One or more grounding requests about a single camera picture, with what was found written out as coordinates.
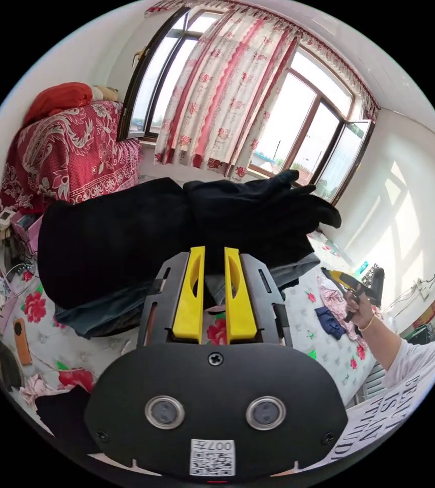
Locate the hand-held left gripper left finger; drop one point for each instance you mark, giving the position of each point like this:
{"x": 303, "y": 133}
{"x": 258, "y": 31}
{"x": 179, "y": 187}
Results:
{"x": 188, "y": 301}

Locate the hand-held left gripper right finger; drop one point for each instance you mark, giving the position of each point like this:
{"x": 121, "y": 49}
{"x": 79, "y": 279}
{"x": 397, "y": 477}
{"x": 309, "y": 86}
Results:
{"x": 240, "y": 305}

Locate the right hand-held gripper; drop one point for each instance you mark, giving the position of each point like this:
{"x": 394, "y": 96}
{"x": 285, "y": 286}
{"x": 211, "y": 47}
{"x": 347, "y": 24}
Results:
{"x": 354, "y": 295}

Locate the black pants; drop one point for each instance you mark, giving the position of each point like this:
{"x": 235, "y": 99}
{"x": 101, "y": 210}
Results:
{"x": 125, "y": 236}

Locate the person's right forearm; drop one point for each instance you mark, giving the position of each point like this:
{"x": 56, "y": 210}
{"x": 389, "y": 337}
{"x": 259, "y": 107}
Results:
{"x": 383, "y": 339}

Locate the person's right hand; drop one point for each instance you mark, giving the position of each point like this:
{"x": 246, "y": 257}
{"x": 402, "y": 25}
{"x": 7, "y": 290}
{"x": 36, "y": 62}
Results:
{"x": 359, "y": 310}

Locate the pink patterned garment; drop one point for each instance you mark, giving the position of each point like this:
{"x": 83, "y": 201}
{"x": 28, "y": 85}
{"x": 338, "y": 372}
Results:
{"x": 333, "y": 299}

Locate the navy garment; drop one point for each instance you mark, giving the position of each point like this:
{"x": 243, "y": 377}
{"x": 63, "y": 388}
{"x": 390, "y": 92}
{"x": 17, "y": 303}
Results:
{"x": 329, "y": 323}

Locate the bed with floral sheet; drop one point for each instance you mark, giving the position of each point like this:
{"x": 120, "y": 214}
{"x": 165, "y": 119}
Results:
{"x": 309, "y": 339}

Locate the pile of clothes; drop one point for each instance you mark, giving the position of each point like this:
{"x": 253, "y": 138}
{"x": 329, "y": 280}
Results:
{"x": 99, "y": 316}

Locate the window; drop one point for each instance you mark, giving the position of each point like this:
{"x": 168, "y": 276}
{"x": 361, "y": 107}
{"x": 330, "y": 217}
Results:
{"x": 305, "y": 114}

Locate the black garment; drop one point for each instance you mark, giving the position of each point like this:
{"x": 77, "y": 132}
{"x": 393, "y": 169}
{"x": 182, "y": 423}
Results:
{"x": 64, "y": 413}

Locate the orange phone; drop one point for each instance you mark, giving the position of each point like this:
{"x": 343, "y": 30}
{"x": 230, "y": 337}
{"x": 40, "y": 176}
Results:
{"x": 22, "y": 341}

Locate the pink box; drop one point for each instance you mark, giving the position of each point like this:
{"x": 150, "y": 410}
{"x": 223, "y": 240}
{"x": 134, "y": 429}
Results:
{"x": 30, "y": 232}

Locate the light pink garment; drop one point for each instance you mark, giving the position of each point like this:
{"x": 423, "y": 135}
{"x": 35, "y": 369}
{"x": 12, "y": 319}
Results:
{"x": 36, "y": 387}

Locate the quilt stack under red cloth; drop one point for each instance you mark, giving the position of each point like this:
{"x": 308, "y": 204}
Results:
{"x": 68, "y": 156}

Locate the small white device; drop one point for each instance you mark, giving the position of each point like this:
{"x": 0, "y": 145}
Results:
{"x": 6, "y": 219}

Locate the red floral curtain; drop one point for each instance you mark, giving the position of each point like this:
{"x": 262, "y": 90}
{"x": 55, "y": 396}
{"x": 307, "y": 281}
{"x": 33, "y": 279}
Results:
{"x": 217, "y": 95}

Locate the plush toy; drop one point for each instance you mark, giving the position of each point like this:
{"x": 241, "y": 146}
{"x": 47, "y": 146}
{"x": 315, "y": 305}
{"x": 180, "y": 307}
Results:
{"x": 104, "y": 92}

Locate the red cloth bundle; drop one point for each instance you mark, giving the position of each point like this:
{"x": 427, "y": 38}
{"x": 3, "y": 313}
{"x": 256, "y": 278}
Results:
{"x": 55, "y": 101}

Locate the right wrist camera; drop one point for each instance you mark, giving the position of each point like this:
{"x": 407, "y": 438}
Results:
{"x": 376, "y": 284}

